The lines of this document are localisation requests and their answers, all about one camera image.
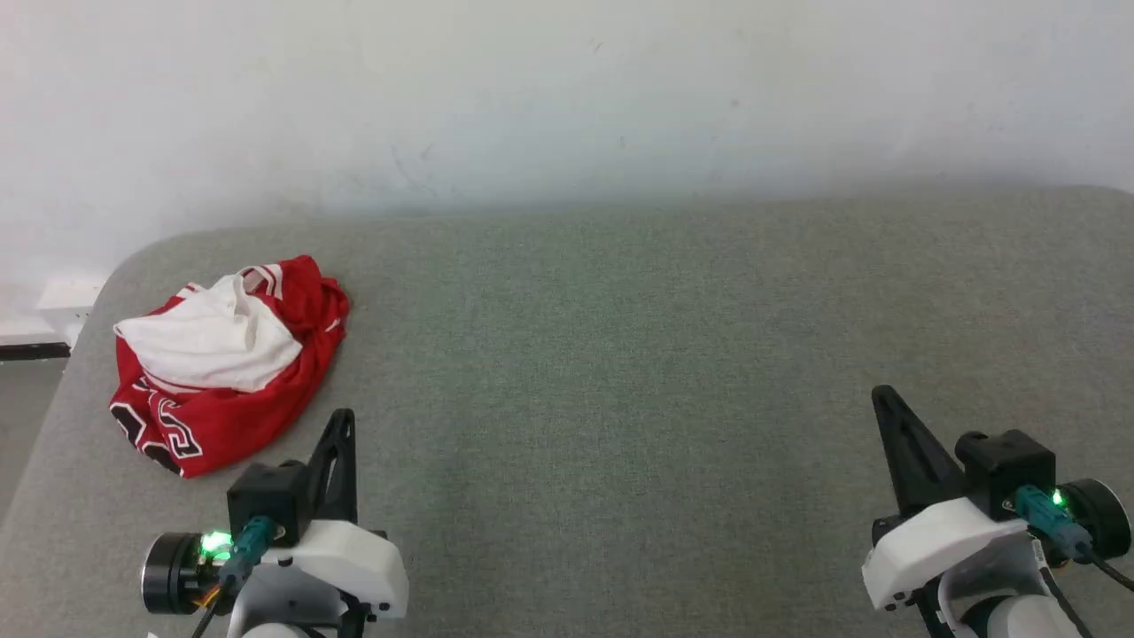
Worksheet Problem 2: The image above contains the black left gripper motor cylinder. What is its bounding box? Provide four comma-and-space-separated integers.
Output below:
141, 531, 233, 615

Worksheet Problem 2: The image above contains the red white basketball jersey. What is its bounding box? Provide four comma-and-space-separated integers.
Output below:
109, 255, 351, 479

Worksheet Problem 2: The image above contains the white wall skirting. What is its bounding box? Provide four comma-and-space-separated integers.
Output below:
0, 275, 109, 346

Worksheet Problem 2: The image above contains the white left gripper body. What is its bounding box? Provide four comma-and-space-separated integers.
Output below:
244, 518, 410, 621

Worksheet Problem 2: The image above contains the left arm cable teal plug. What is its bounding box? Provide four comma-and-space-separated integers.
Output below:
189, 517, 277, 638

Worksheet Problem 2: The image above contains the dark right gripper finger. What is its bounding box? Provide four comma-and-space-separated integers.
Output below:
885, 386, 967, 509
872, 385, 933, 517

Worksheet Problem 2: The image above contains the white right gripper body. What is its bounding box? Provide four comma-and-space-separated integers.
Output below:
862, 496, 1029, 612

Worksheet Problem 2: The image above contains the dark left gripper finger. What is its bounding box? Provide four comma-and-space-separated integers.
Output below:
340, 408, 359, 525
304, 408, 348, 524

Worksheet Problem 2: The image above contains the grey fabric sofa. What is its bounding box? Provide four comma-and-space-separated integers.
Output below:
0, 184, 1134, 638

